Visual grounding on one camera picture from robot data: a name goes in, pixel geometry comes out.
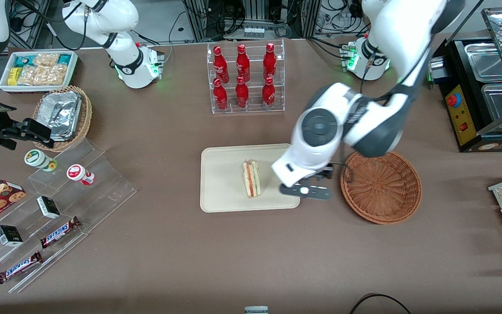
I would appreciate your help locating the Snickers chocolate bar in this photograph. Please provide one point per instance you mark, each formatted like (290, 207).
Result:
(19, 267)
(59, 232)

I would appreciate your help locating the white rectangular snack bin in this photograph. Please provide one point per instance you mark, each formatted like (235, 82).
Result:
(74, 69)

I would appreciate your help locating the white power strip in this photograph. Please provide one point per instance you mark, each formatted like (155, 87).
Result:
(253, 32)

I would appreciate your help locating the teal snack pack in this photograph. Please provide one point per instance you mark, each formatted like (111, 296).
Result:
(64, 59)
(23, 60)

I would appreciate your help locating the triangle sandwich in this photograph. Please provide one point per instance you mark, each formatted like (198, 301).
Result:
(251, 179)

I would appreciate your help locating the black hot dog machine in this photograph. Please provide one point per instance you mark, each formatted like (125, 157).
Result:
(462, 117)

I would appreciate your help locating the clear acrylic bottle rack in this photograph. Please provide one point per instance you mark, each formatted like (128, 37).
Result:
(254, 93)

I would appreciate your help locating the beige plastic tray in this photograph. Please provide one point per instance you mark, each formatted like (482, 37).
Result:
(222, 183)

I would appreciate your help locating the yellow snack pack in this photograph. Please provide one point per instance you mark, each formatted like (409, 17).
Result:
(13, 76)

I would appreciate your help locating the light tan wicker basket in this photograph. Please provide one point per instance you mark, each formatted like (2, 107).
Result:
(86, 117)

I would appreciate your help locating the red lidded white cup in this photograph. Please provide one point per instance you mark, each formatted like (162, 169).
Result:
(78, 173)

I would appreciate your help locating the small black box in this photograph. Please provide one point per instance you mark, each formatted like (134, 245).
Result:
(9, 236)
(49, 207)

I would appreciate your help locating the green lidded white cup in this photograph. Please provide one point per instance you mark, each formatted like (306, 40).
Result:
(37, 158)

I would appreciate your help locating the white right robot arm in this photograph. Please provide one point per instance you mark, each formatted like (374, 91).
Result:
(118, 15)

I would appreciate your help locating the clear acrylic stepped shelf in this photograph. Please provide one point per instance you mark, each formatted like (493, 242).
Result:
(103, 192)

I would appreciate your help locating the clear rice cracker bag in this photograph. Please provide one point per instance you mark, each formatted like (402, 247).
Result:
(42, 75)
(46, 59)

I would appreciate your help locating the red soda bottle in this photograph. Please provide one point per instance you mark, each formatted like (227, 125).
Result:
(269, 62)
(242, 64)
(242, 95)
(268, 95)
(220, 97)
(220, 65)

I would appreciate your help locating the aluminium frame rack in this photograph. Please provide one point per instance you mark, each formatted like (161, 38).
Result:
(251, 13)

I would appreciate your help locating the brown round wicker basket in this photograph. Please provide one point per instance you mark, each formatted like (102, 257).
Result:
(381, 194)

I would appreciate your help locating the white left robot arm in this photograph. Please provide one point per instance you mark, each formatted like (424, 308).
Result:
(334, 139)

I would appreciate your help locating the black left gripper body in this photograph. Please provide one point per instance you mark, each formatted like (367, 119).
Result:
(324, 173)

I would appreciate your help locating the stack of foil trays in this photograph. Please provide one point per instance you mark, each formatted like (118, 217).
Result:
(61, 113)

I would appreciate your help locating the small grey device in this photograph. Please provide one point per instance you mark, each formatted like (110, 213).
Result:
(256, 310)

